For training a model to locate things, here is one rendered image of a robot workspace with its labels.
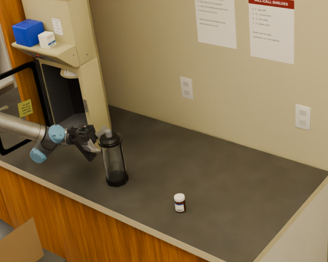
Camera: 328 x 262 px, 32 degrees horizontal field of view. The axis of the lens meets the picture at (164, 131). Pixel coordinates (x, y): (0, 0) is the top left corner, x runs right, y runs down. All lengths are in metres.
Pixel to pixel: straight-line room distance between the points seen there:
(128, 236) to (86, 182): 0.33
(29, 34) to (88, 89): 0.36
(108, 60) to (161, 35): 0.46
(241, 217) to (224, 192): 0.18
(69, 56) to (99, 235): 0.83
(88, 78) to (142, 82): 0.45
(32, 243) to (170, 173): 0.73
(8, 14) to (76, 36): 0.38
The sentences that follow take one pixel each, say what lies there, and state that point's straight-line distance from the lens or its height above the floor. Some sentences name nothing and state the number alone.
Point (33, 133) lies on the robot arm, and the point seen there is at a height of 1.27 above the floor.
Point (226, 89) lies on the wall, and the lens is 2.74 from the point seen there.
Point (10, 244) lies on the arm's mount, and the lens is 2.22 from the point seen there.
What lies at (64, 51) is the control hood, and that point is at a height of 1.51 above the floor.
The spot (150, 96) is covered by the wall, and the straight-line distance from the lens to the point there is 3.09.
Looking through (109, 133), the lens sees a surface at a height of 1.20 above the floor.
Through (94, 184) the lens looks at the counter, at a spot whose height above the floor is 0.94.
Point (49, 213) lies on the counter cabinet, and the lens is 2.99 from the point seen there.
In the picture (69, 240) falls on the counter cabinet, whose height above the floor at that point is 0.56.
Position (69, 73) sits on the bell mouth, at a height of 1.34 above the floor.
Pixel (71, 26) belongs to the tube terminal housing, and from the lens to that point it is 2.61.
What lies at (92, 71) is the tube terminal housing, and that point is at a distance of 2.74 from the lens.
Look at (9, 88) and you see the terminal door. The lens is 2.86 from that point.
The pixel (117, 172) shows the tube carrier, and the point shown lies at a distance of 2.58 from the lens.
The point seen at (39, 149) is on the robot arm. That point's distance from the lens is 2.59.
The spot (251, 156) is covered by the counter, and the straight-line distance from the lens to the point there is 2.72.
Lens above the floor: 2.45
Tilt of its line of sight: 31 degrees down
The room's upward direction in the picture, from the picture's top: 7 degrees counter-clockwise
